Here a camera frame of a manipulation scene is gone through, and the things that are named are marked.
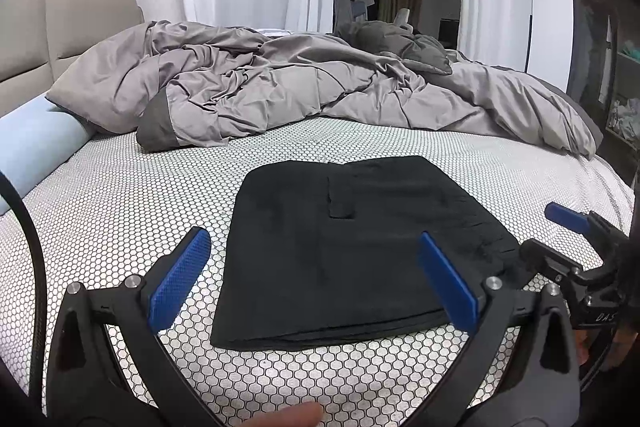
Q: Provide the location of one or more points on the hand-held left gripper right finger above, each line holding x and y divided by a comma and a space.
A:
447, 282

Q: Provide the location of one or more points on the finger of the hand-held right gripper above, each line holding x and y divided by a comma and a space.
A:
547, 259
567, 217

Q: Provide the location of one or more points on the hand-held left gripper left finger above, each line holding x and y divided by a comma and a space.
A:
180, 277

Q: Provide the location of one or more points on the black pants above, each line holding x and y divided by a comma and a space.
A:
350, 257

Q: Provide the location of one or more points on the person's right hand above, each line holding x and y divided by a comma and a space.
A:
583, 349

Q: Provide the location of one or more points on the person's left hand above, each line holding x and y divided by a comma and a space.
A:
285, 417

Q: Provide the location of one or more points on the white honeycomb bed mattress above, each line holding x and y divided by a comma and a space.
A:
150, 187

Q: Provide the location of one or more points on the dark open wardrobe shelf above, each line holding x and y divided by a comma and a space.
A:
590, 32

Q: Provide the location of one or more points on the light blue pillow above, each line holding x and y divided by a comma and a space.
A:
35, 147

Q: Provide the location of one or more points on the grey duvet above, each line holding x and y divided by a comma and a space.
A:
275, 87

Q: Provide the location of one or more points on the black screen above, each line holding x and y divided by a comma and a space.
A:
449, 34

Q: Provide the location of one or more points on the dark grey pillow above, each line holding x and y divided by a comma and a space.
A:
400, 44

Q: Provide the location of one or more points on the white curved object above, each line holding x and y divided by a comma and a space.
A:
402, 18

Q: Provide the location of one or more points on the beige padded headboard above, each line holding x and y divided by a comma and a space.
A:
65, 22

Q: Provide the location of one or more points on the grey chair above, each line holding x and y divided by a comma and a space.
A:
364, 4
342, 9

